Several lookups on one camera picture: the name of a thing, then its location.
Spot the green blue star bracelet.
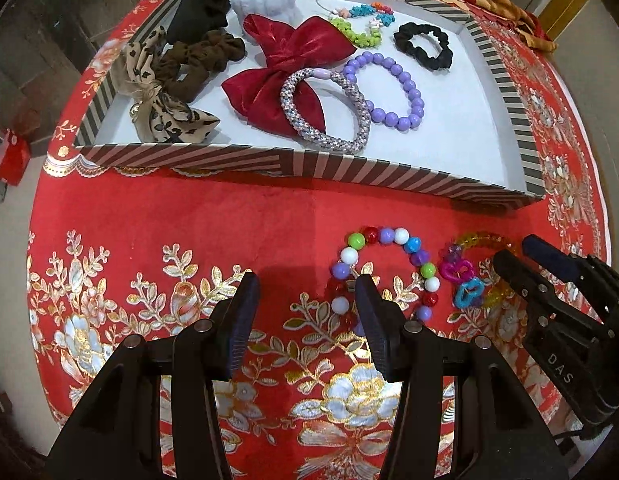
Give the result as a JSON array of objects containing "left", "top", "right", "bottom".
[{"left": 316, "top": 0, "right": 396, "bottom": 50}]

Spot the dark red satin bow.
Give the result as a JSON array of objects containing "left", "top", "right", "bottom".
[{"left": 221, "top": 14, "right": 356, "bottom": 136}]

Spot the small black scrunchie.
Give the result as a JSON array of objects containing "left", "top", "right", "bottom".
[{"left": 394, "top": 22, "right": 454, "bottom": 72}]

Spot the brown scrunchie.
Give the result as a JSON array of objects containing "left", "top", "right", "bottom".
[{"left": 154, "top": 29, "right": 246, "bottom": 103}]

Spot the leopard print bow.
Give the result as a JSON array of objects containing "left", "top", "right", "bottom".
[{"left": 112, "top": 26, "right": 220, "bottom": 144}]

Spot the red gold floral tablecloth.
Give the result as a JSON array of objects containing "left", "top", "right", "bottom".
[{"left": 27, "top": 0, "right": 611, "bottom": 479}]

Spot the red box on floor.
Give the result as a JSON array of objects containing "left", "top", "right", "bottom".
[{"left": 0, "top": 129, "right": 32, "bottom": 186}]

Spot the amber translucent bead necklace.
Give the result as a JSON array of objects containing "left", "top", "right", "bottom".
[{"left": 438, "top": 231, "right": 516, "bottom": 311}]

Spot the purple bead bracelet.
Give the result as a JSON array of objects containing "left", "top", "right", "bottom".
[{"left": 341, "top": 50, "right": 427, "bottom": 132}]

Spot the multicolour bead bracelet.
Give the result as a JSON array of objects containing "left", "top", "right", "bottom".
[{"left": 330, "top": 225, "right": 442, "bottom": 338}]

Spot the striped white tray box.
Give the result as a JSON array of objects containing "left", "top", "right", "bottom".
[{"left": 74, "top": 0, "right": 545, "bottom": 208}]

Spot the black fluffy scrunchie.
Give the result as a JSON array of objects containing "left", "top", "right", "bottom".
[{"left": 166, "top": 0, "right": 230, "bottom": 44}]

